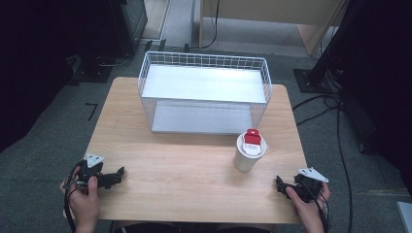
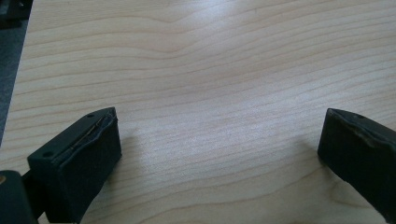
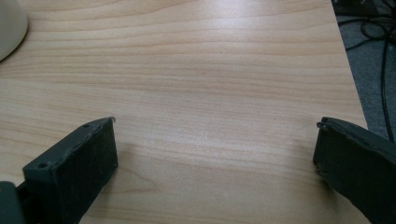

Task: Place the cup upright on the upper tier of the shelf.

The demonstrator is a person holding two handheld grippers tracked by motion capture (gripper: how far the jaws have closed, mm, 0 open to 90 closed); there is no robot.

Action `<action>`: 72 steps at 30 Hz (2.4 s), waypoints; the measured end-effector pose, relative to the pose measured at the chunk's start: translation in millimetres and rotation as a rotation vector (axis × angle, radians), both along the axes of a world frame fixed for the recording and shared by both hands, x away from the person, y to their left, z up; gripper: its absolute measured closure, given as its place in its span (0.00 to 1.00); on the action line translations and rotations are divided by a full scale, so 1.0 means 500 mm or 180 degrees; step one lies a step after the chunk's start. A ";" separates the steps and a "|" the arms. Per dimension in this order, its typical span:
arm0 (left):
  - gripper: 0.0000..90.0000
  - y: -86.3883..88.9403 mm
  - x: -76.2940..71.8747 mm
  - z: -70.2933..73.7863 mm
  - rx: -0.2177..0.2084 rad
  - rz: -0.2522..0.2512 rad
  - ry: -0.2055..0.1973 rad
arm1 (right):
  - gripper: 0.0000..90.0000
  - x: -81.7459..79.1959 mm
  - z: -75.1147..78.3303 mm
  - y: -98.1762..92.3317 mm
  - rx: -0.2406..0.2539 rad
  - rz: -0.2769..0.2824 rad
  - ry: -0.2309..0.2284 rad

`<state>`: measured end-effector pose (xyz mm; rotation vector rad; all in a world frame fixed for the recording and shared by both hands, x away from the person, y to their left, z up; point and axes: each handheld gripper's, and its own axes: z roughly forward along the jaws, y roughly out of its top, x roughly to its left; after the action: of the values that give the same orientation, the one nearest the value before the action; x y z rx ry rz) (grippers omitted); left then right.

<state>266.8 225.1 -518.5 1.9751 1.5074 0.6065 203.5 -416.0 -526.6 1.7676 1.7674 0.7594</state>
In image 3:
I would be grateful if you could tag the white round bowl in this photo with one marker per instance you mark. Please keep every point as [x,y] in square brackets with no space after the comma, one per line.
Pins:
[9,26]

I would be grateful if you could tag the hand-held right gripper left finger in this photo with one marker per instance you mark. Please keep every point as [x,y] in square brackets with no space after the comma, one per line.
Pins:
[73,169]

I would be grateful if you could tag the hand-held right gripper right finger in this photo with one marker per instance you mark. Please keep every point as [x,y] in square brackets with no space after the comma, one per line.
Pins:
[358,165]

